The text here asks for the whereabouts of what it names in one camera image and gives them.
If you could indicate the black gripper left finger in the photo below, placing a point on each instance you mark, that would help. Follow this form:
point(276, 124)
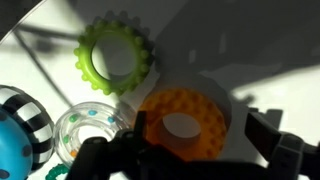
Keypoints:
point(106, 160)

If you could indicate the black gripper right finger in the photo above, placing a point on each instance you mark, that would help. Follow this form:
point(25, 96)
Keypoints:
point(293, 156)

